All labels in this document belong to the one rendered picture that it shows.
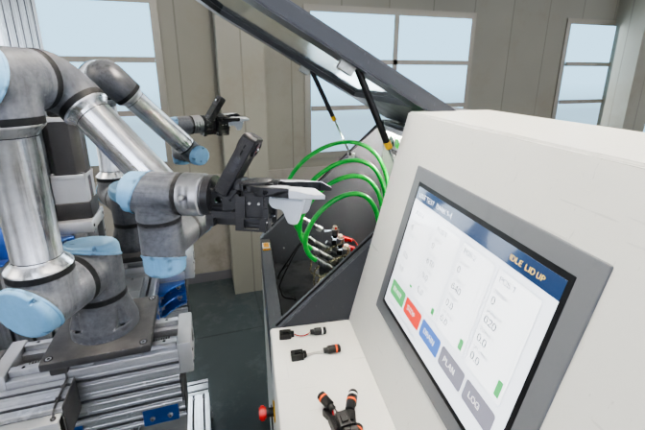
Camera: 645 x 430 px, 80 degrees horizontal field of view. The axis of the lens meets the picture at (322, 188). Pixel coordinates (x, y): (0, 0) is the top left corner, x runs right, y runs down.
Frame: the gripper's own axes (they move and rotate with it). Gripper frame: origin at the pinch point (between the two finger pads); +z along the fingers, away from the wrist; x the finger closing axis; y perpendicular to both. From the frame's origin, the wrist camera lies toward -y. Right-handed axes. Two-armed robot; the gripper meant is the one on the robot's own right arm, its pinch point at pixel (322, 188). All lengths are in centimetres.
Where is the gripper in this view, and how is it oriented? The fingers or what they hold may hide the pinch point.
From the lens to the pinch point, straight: 63.4
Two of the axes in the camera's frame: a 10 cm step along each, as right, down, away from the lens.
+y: -0.2, 9.9, 1.5
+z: 9.9, 0.4, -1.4
